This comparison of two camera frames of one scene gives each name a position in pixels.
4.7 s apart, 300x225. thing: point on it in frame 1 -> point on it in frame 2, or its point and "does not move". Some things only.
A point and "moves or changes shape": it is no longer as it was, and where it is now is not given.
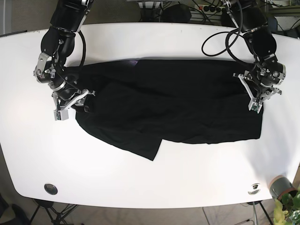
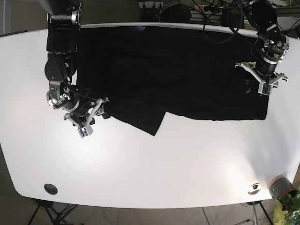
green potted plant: (287, 212) does not move
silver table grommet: (256, 189) does not move
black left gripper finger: (87, 102) -> (101, 110)
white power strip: (208, 9) does not move
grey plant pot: (280, 184) does not move
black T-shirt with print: (135, 105) moves or changes shape
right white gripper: (255, 104) -> (264, 87)
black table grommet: (50, 189) does not move
